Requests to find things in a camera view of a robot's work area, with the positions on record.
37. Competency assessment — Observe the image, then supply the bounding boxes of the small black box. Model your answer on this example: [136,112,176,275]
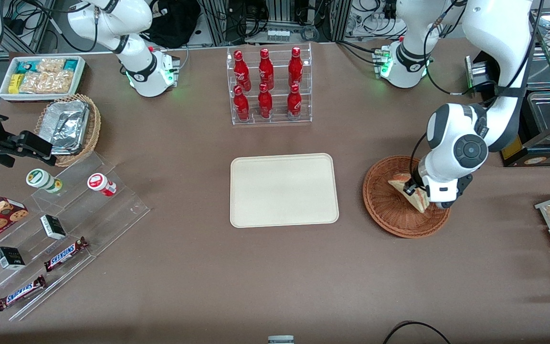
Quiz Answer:
[40,215,67,240]
[0,247,26,270]

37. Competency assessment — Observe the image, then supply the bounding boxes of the black bag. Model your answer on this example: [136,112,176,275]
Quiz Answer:
[142,0,201,49]

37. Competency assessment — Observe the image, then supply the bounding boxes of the black table cable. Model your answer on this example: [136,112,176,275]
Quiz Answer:
[382,321,452,344]

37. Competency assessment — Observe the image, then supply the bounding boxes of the small silver metal device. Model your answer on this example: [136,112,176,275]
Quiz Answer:
[465,55,497,94]

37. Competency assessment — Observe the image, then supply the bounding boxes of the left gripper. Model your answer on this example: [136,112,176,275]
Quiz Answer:
[403,171,474,209]

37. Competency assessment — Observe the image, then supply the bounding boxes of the beige plastic tray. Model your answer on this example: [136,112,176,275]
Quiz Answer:
[230,153,340,228]

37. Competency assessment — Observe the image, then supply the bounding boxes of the clear acrylic stepped display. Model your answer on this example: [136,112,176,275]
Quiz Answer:
[0,150,150,322]

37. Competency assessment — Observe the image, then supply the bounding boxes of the red cola bottle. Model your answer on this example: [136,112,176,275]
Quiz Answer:
[259,48,275,90]
[287,84,303,120]
[288,46,304,87]
[233,50,252,91]
[258,83,274,119]
[233,85,251,121]

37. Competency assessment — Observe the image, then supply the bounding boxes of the white snack bin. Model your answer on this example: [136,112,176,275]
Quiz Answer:
[0,55,86,102]

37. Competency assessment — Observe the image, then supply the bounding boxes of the green lid cup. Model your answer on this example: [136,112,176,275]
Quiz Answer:
[26,169,63,194]

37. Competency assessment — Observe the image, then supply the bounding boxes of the aluminium equipment rack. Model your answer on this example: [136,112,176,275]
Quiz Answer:
[199,0,352,46]

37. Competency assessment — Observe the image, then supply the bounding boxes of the clear acrylic bottle rack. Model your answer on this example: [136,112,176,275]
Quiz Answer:
[226,42,313,126]

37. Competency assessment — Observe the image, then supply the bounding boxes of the brown wicker basket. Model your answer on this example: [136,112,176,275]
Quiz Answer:
[363,155,451,238]

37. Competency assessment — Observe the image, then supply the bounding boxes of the stacked foil trays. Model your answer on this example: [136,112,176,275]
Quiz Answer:
[46,100,90,156]

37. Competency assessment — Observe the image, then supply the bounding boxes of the light wicker basket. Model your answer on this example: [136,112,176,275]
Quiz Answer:
[34,94,102,168]

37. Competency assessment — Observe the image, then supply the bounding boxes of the Snickers chocolate bar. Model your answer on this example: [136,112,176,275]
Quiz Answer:
[0,275,47,312]
[43,236,89,273]

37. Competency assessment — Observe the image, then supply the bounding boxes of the red lid cup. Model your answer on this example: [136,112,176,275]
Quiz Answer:
[87,173,117,197]

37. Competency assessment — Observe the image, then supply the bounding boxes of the triangular sandwich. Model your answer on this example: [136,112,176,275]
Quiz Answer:
[388,173,431,214]

